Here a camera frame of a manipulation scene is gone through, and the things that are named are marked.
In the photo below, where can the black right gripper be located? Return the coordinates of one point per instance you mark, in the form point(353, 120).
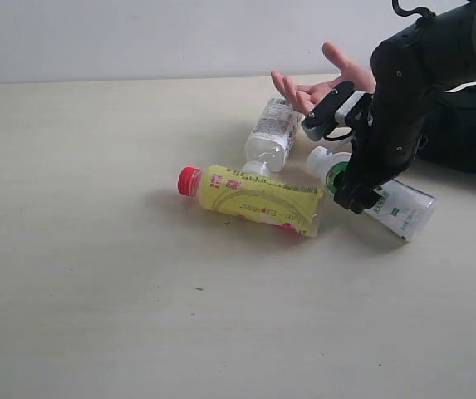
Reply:
point(386, 145)

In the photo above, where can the white green label bottle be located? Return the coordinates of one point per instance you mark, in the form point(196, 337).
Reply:
point(401, 208)

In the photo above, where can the yellow label bottle red cap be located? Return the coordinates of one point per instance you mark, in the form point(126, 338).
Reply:
point(254, 197)

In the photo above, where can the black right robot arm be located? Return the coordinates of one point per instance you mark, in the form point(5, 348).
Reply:
point(447, 46)

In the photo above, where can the black sleeved forearm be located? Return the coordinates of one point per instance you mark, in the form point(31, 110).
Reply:
point(449, 131)

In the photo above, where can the clear bottle white text label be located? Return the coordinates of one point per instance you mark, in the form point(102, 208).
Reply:
point(271, 140)

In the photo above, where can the open bare human hand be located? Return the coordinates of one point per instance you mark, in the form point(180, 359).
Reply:
point(304, 98)

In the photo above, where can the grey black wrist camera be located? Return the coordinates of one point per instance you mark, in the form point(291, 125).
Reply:
point(343, 106)

